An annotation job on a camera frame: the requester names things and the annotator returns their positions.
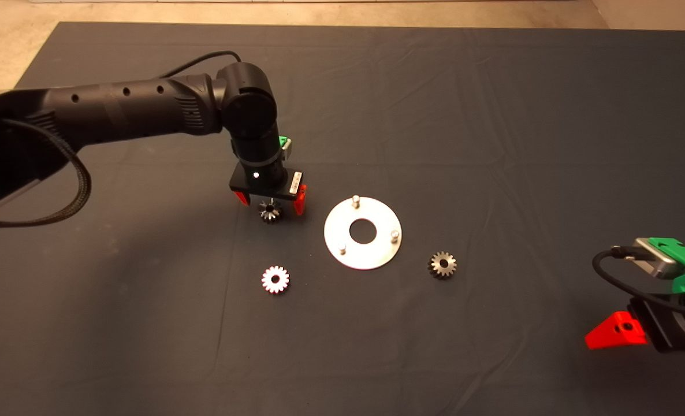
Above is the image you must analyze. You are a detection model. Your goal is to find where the dark grey table cloth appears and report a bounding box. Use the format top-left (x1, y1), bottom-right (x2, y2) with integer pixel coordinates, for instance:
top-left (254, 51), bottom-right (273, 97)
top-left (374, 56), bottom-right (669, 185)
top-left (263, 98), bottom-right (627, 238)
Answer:
top-left (0, 22), bottom-right (685, 416)

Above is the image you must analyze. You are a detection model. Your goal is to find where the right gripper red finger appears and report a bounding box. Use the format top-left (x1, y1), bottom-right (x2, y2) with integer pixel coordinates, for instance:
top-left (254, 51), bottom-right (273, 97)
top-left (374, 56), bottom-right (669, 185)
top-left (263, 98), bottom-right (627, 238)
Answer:
top-left (585, 311), bottom-right (649, 351)

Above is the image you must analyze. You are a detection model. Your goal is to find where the black camera cable with plug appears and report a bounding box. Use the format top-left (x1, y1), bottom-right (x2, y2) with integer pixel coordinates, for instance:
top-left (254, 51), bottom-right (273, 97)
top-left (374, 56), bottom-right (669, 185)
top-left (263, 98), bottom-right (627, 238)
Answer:
top-left (592, 246), bottom-right (685, 321)

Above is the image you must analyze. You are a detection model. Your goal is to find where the black braided cable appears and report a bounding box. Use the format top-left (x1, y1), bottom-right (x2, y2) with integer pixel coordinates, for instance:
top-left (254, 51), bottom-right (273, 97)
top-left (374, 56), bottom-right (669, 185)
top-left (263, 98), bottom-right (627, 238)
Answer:
top-left (0, 118), bottom-right (92, 228)

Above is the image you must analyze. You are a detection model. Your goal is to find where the small steel gear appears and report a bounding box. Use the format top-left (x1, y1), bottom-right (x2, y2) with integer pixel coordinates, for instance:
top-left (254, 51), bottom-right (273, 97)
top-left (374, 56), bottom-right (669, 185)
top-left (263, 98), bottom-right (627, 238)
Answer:
top-left (259, 198), bottom-right (284, 224)
top-left (427, 251), bottom-right (459, 280)
top-left (261, 266), bottom-right (291, 295)

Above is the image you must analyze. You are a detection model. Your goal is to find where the thin black cable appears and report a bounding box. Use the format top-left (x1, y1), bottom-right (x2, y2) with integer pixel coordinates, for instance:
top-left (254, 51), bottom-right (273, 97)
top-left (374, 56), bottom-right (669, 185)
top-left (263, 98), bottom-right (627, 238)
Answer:
top-left (158, 51), bottom-right (244, 79)

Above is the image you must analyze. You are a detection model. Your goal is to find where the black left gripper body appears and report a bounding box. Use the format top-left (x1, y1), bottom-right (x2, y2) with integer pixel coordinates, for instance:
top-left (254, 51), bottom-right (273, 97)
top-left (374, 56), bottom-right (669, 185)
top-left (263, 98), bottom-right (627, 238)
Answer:
top-left (229, 151), bottom-right (304, 201)

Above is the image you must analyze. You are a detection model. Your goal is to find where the round metal carrier plate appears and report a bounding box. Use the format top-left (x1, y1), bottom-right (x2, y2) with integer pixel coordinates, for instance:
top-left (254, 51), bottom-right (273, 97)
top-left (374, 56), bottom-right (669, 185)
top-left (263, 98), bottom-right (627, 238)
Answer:
top-left (323, 195), bottom-right (403, 270)

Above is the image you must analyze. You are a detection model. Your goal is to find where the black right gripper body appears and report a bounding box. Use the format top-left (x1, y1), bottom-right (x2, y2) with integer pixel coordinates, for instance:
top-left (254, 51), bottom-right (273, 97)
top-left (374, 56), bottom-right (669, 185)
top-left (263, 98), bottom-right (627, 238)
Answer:
top-left (627, 295), bottom-right (685, 354)

